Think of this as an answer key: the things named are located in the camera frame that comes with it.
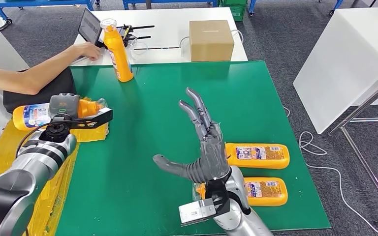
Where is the blue metal shelf frame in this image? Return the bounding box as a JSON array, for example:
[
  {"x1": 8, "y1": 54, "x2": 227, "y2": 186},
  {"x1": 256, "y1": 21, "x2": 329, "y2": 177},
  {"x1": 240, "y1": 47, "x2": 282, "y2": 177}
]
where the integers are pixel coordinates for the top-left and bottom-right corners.
[
  {"x1": 0, "y1": 0, "x2": 100, "y2": 27},
  {"x1": 122, "y1": 0, "x2": 218, "y2": 10},
  {"x1": 248, "y1": 0, "x2": 345, "y2": 17}
]

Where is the person's right hand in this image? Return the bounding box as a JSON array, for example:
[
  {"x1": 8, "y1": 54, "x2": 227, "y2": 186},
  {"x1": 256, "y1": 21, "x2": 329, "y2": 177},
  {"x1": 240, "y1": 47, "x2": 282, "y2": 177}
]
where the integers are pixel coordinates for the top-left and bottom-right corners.
[{"x1": 73, "y1": 42, "x2": 102, "y2": 61}]

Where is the green table mat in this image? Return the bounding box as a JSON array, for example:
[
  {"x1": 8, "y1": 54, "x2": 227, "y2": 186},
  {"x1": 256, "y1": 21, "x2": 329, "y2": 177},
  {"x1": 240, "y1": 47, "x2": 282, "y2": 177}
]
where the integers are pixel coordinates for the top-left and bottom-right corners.
[{"x1": 55, "y1": 60, "x2": 331, "y2": 236}]

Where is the black remote with antennas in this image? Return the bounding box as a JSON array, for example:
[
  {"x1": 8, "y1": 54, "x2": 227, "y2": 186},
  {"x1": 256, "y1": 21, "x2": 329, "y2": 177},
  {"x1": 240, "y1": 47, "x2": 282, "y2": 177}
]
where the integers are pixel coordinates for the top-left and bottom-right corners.
[{"x1": 116, "y1": 25, "x2": 156, "y2": 45}]

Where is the black zip case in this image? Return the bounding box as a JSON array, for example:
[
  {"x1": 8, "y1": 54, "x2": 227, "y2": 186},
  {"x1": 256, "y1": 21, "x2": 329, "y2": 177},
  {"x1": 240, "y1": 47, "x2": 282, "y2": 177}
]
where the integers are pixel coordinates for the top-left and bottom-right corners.
[{"x1": 3, "y1": 66, "x2": 77, "y2": 105}]

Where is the orange detergent bottle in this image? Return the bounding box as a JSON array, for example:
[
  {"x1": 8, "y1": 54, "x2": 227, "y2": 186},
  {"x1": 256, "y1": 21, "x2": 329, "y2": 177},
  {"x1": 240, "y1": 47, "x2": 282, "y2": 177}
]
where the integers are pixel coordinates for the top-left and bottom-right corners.
[
  {"x1": 224, "y1": 143, "x2": 290, "y2": 170},
  {"x1": 192, "y1": 177, "x2": 288, "y2": 207},
  {"x1": 99, "y1": 18, "x2": 134, "y2": 83},
  {"x1": 12, "y1": 97, "x2": 109, "y2": 132}
]

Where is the thin black cable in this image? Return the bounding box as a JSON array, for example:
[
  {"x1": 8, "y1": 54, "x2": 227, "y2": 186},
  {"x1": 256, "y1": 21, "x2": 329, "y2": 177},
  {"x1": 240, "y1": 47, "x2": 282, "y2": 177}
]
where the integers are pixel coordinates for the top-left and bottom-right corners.
[{"x1": 133, "y1": 47, "x2": 181, "y2": 52}]

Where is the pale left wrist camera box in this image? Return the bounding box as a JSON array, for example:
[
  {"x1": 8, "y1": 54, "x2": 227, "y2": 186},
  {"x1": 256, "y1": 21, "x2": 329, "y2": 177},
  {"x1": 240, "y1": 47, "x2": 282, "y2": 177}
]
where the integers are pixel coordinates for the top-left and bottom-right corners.
[{"x1": 94, "y1": 107, "x2": 114, "y2": 127}]

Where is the looped white cable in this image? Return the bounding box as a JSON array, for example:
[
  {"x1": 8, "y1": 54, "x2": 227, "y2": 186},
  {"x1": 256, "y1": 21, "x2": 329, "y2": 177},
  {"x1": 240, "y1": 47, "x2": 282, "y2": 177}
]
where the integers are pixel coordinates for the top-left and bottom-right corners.
[{"x1": 128, "y1": 34, "x2": 150, "y2": 62}]

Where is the yellow taped sheet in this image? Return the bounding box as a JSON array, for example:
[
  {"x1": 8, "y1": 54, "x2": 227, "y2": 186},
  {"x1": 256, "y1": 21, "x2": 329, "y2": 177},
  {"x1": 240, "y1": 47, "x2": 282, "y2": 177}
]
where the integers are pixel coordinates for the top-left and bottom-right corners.
[{"x1": 0, "y1": 96, "x2": 110, "y2": 236}]

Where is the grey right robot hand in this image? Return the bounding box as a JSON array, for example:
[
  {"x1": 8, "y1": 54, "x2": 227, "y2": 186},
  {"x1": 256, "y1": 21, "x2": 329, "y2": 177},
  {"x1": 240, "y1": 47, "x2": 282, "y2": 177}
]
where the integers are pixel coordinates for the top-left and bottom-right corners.
[{"x1": 152, "y1": 87, "x2": 231, "y2": 184}]

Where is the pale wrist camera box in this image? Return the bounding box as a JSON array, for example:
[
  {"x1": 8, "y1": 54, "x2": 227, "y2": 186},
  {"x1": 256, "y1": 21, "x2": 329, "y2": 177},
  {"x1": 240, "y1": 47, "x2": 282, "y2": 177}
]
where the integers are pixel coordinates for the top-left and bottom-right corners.
[
  {"x1": 178, "y1": 198, "x2": 218, "y2": 228},
  {"x1": 94, "y1": 107, "x2": 114, "y2": 127}
]

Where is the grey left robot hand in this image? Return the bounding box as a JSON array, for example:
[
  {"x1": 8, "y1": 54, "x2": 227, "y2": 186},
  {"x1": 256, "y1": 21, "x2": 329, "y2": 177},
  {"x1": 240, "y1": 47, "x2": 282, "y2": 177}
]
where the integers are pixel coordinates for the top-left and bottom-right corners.
[{"x1": 48, "y1": 93, "x2": 81, "y2": 119}]

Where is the white table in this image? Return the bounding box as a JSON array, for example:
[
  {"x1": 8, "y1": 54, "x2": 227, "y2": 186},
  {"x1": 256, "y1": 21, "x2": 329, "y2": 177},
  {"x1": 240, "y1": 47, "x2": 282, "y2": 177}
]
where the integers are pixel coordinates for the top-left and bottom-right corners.
[
  {"x1": 292, "y1": 7, "x2": 378, "y2": 135},
  {"x1": 70, "y1": 7, "x2": 249, "y2": 67},
  {"x1": 0, "y1": 20, "x2": 30, "y2": 72}
]

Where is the white cable by box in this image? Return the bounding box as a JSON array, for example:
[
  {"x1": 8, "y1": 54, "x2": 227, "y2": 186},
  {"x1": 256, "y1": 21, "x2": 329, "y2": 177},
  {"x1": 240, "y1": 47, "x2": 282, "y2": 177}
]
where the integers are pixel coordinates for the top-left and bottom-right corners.
[{"x1": 178, "y1": 29, "x2": 245, "y2": 59}]

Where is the green plastic crate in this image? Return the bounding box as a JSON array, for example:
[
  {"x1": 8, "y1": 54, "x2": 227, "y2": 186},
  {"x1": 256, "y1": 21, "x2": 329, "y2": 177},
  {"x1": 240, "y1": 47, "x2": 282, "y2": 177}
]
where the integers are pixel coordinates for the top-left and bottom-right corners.
[{"x1": 218, "y1": 0, "x2": 248, "y2": 23}]

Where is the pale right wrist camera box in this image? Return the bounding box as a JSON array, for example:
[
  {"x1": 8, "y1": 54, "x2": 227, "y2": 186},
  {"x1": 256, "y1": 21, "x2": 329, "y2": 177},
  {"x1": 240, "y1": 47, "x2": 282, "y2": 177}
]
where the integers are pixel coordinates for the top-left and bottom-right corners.
[{"x1": 178, "y1": 198, "x2": 218, "y2": 228}]

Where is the brown cardboard box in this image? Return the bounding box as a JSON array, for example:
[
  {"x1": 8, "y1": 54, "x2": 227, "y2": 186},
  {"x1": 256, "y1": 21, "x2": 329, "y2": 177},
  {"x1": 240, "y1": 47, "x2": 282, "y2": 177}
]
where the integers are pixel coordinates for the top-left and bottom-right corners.
[{"x1": 189, "y1": 20, "x2": 235, "y2": 62}]

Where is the silver metal stand frame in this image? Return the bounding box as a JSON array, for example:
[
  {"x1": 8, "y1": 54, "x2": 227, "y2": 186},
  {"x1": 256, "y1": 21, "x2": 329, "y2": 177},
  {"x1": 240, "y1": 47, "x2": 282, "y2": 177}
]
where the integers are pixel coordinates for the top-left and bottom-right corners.
[{"x1": 327, "y1": 52, "x2": 378, "y2": 228}]

